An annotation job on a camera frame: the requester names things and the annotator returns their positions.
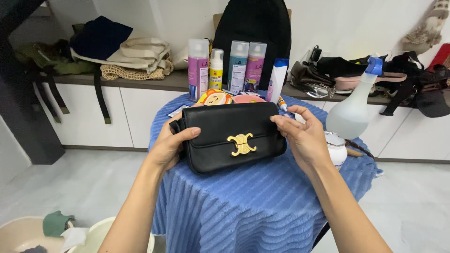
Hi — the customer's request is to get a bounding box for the furry beige bag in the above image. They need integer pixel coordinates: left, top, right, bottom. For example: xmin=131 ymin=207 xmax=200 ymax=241
xmin=401 ymin=0 xmax=450 ymax=55

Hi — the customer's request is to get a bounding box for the yellow cartoon face packet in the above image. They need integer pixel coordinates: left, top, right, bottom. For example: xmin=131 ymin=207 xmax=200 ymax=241
xmin=196 ymin=89 xmax=234 ymax=106

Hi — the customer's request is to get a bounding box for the black leather handbag gold clasp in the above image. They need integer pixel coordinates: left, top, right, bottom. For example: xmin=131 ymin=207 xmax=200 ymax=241
xmin=169 ymin=101 xmax=288 ymax=174

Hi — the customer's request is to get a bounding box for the purple spray can clear cap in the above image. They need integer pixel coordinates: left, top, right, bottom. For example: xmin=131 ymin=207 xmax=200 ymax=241
xmin=187 ymin=38 xmax=210 ymax=103

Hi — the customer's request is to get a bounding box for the pink round dish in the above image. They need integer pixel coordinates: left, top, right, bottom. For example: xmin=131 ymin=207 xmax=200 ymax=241
xmin=231 ymin=94 xmax=266 ymax=104

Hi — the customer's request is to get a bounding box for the long white cabinet bench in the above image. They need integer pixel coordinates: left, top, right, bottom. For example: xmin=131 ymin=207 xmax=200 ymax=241
xmin=32 ymin=70 xmax=450 ymax=164

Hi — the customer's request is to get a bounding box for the white round jar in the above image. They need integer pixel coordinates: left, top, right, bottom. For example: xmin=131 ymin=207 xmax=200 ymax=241
xmin=324 ymin=131 xmax=348 ymax=171

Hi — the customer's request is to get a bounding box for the translucent spray bottle blue nozzle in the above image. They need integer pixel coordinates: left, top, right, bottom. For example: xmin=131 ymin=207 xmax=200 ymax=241
xmin=325 ymin=56 xmax=384 ymax=140

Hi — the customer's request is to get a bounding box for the beige plastic basin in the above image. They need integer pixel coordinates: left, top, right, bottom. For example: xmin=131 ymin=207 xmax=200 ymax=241
xmin=0 ymin=216 xmax=74 ymax=253

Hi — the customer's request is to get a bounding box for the black backpack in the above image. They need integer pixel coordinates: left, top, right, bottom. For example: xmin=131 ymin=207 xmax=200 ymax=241
xmin=212 ymin=0 xmax=292 ymax=90

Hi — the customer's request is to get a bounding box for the green cloth rag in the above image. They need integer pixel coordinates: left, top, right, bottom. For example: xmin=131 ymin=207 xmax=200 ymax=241
xmin=42 ymin=210 xmax=76 ymax=238

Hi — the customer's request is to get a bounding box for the cream plastic basin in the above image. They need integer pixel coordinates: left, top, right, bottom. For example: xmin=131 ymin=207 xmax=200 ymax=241
xmin=67 ymin=216 xmax=155 ymax=253

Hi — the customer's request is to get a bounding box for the heap of dark handbags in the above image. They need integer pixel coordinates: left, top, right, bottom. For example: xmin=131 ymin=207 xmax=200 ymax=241
xmin=289 ymin=43 xmax=450 ymax=119

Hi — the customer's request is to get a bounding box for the pink spray can clear cap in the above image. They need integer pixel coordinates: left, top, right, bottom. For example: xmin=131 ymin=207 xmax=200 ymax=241
xmin=243 ymin=42 xmax=267 ymax=93

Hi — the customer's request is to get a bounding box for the person's left hand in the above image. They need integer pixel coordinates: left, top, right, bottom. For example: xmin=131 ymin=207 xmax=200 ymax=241
xmin=148 ymin=103 xmax=205 ymax=171

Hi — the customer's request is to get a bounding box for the teal spray can clear cap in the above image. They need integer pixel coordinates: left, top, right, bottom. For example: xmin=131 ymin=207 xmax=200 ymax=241
xmin=227 ymin=40 xmax=250 ymax=94

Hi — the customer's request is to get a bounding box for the wooden handle brush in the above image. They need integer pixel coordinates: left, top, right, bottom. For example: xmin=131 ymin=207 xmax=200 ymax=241
xmin=344 ymin=138 xmax=375 ymax=159

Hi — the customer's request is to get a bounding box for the yellow white foam pump bottle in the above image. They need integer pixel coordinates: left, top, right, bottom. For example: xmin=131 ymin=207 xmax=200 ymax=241
xmin=209 ymin=48 xmax=224 ymax=90

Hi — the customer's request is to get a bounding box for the black charger plug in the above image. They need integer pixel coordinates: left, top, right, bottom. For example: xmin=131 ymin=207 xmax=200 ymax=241
xmin=309 ymin=45 xmax=323 ymax=64

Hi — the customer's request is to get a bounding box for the heap of cloth tote bags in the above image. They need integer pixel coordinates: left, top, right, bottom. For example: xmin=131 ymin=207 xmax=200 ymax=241
xmin=14 ymin=15 xmax=175 ymax=125

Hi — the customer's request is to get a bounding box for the person's right hand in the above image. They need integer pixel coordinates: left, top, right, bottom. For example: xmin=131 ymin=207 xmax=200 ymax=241
xmin=270 ymin=105 xmax=333 ymax=173

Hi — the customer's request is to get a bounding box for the white cloth rag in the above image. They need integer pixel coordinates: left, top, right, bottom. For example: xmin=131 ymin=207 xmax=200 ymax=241
xmin=60 ymin=227 xmax=90 ymax=253

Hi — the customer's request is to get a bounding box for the blue white sachet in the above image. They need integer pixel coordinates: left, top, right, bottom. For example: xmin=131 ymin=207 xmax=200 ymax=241
xmin=167 ymin=104 xmax=192 ymax=118

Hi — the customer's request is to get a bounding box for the blue ribbed fleece cloth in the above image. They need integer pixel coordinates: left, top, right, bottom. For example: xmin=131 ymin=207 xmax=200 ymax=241
xmin=148 ymin=92 xmax=384 ymax=253

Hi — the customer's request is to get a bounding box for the white bottle blue cap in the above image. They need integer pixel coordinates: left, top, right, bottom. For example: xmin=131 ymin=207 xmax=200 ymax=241
xmin=266 ymin=58 xmax=289 ymax=103

